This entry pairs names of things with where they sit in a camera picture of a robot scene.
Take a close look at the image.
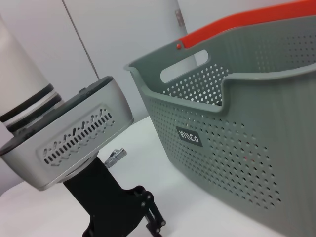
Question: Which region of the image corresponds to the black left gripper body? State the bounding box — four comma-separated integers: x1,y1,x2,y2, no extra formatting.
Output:
63,157,149,237

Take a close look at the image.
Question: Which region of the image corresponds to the left gripper silver connector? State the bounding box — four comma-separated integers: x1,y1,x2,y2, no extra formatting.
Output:
104,147,128,169

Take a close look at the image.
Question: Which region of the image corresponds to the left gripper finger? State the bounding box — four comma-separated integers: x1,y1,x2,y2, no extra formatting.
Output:
141,191,166,237

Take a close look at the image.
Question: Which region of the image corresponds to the grey perforated storage bin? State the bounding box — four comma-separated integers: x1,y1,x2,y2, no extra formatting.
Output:
123,14,316,237

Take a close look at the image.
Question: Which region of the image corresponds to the metal door hinge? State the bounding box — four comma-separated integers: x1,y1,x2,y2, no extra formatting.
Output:
174,9,185,27

